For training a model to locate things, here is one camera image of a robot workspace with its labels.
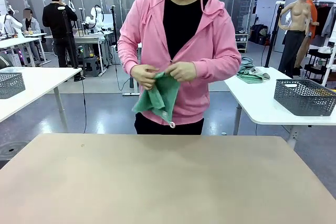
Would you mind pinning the person's right hand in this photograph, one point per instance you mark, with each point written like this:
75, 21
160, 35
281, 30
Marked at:
143, 75

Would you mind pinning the person's left hand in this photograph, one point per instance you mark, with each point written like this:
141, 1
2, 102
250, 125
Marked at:
183, 72

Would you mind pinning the green terry towel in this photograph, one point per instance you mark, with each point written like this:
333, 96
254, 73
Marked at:
162, 95
248, 77

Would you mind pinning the blue-grey terry towel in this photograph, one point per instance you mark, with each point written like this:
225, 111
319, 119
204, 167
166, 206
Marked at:
246, 64

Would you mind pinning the light grey towel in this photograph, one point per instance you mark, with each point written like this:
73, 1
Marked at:
260, 73

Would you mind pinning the grey plastic lattice basket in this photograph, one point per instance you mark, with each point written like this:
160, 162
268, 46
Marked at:
10, 85
302, 98

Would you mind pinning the small white robot arm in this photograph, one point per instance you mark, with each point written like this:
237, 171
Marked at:
95, 16
11, 22

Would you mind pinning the person's left forearm pink sleeve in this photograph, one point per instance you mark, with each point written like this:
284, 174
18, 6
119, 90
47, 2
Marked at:
220, 64

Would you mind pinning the person's right forearm pink sleeve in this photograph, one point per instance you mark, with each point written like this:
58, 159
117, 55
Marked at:
126, 56

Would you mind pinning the person in pink hoodie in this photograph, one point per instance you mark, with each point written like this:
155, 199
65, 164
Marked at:
147, 30

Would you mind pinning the dark grey step stool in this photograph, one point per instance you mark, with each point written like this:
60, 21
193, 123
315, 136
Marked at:
90, 65

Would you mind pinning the black thin stand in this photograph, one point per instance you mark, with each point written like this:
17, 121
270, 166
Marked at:
114, 30

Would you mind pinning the white shoe shelf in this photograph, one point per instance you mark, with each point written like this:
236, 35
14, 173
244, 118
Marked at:
241, 43

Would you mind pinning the black bags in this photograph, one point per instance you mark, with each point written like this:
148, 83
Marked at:
260, 33

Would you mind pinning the white table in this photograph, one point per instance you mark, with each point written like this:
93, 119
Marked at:
39, 85
265, 103

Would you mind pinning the man in black clothes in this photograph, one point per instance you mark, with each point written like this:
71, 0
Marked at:
56, 24

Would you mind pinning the bare mannequin with dark trousers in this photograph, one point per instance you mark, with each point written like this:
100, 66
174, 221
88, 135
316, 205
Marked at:
295, 24

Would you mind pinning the seated person in grey jacket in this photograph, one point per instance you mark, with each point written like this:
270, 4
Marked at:
31, 24

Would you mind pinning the long white desk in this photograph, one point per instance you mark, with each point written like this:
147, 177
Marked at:
18, 41

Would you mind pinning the black wheeled cart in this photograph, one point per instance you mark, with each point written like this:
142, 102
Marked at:
316, 66

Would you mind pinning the mannequin with orange shirt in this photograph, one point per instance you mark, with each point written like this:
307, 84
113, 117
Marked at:
313, 11

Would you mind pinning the round grey floor plate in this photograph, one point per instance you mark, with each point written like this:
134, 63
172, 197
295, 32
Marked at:
11, 150

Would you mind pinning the clothes rack with garments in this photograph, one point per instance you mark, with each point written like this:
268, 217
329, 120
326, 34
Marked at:
326, 16

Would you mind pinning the white workbench with frame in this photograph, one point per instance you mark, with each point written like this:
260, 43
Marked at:
89, 37

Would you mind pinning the black camera tripod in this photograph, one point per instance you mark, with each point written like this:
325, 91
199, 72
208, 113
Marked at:
68, 37

